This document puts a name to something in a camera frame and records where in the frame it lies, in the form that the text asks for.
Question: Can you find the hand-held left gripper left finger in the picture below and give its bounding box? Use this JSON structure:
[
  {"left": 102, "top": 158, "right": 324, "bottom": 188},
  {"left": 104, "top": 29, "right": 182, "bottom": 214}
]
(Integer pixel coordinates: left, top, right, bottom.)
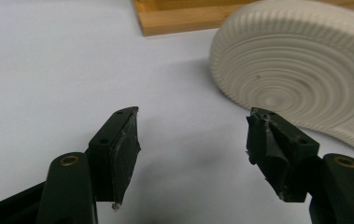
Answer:
[{"left": 85, "top": 106, "right": 142, "bottom": 211}]

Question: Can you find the white grey sneaker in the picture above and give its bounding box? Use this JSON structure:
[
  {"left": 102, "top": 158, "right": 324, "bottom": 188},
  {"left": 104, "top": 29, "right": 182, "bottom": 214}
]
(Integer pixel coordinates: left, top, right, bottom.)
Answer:
[{"left": 208, "top": 0, "right": 354, "bottom": 159}]

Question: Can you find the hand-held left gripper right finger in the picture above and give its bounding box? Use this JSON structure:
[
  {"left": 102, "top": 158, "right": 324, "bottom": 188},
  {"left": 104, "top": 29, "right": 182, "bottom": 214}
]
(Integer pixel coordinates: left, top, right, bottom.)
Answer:
[{"left": 245, "top": 107, "right": 321, "bottom": 203}]

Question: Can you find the wooden shoe rack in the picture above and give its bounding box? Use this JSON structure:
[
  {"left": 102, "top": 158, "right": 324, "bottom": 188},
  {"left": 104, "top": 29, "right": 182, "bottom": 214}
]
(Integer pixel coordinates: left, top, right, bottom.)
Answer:
[{"left": 132, "top": 0, "right": 354, "bottom": 37}]

